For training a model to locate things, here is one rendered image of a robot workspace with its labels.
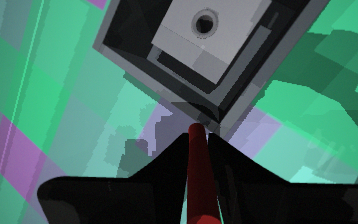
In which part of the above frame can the dark red peg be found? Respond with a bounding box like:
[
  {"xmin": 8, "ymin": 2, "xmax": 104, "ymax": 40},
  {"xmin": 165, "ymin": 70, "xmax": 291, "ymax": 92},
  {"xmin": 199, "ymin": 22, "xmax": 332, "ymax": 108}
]
[{"xmin": 187, "ymin": 123, "xmax": 222, "ymax": 224}]

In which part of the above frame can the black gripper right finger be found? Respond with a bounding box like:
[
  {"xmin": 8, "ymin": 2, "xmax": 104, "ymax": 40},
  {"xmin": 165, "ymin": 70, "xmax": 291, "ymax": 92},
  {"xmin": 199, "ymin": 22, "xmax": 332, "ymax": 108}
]
[{"xmin": 208, "ymin": 133, "xmax": 358, "ymax": 224}]

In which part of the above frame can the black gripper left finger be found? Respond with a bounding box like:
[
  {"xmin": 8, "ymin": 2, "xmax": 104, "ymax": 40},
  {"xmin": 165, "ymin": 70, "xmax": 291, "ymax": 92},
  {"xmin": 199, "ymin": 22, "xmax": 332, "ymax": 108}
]
[{"xmin": 37, "ymin": 133, "xmax": 189, "ymax": 224}]

